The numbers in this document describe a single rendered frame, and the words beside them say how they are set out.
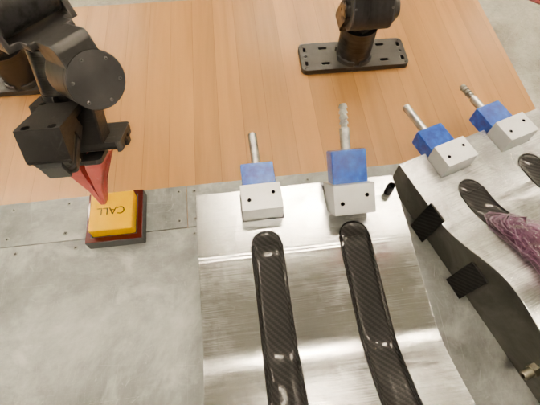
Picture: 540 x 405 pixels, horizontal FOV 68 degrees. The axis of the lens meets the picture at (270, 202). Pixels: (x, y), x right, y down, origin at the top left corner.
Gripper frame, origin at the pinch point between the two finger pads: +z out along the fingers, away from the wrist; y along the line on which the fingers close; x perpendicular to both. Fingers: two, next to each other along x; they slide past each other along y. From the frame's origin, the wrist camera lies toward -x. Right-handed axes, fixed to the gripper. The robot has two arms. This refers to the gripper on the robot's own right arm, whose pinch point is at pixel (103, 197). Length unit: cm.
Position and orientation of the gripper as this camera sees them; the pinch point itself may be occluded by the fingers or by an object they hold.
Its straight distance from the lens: 58.4
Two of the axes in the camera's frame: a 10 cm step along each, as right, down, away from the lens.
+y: 9.9, -1.0, 0.8
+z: 0.4, 8.3, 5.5
